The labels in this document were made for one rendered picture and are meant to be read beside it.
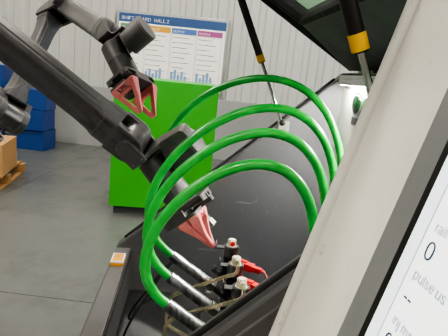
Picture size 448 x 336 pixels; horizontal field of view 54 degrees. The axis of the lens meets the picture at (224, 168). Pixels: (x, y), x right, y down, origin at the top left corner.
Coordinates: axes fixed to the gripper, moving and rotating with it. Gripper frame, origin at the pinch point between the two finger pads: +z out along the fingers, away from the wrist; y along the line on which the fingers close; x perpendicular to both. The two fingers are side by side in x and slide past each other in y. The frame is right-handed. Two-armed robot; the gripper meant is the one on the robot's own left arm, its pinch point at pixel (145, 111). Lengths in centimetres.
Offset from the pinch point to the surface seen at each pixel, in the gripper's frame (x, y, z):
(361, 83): -40.2, 14.9, 18.6
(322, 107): -32.2, 1.1, 22.7
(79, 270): 176, 150, -33
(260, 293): -18, -31, 47
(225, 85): -19.5, -2.7, 8.8
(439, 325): -35, -51, 54
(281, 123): -19.5, 25.2, 11.8
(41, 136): 365, 375, -324
